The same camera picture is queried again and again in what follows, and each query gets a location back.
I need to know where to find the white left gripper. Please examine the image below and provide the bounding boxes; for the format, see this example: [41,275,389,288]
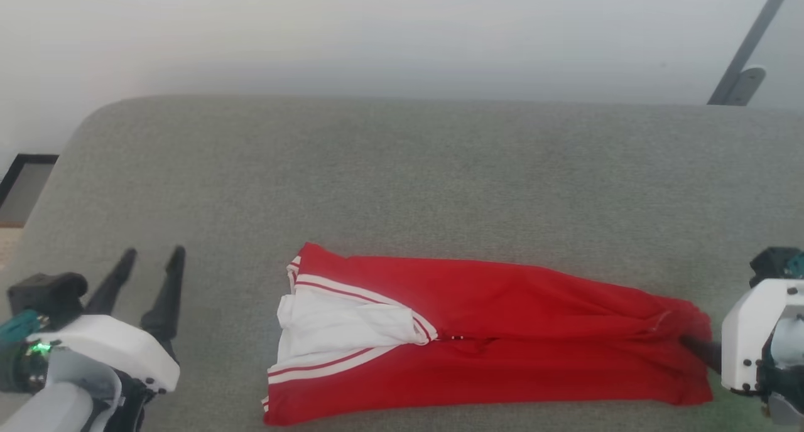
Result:
[28,246,187,394]

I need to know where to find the black rectangular frame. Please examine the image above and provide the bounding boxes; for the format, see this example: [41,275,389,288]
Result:
[0,154,59,229]

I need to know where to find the grey slanted metal bar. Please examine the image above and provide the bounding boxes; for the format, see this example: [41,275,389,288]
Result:
[708,0,797,106]

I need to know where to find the grey metal bar bracket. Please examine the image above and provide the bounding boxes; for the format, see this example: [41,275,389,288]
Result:
[729,66,767,106]

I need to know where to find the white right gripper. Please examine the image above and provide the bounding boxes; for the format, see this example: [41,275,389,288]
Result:
[680,278,804,395]

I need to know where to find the red and white garment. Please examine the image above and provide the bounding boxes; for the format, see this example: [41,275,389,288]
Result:
[262,242,714,426]

